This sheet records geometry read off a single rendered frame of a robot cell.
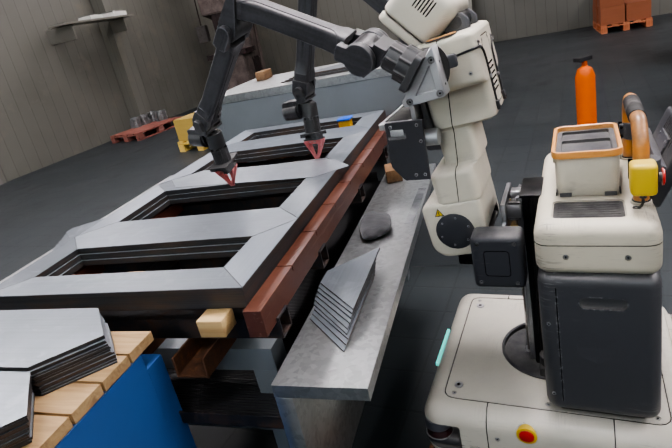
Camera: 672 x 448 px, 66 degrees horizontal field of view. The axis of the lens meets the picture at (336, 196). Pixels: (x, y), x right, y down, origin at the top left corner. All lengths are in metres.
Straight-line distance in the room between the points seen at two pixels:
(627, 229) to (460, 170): 0.41
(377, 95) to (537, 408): 1.54
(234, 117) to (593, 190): 1.90
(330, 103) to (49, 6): 7.77
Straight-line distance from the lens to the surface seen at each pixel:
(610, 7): 10.57
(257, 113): 2.70
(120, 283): 1.29
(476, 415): 1.54
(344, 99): 2.53
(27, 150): 9.15
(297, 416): 1.13
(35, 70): 9.45
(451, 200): 1.39
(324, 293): 1.27
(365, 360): 1.09
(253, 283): 1.11
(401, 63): 1.17
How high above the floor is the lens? 1.34
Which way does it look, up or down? 19 degrees down
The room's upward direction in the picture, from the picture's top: 12 degrees counter-clockwise
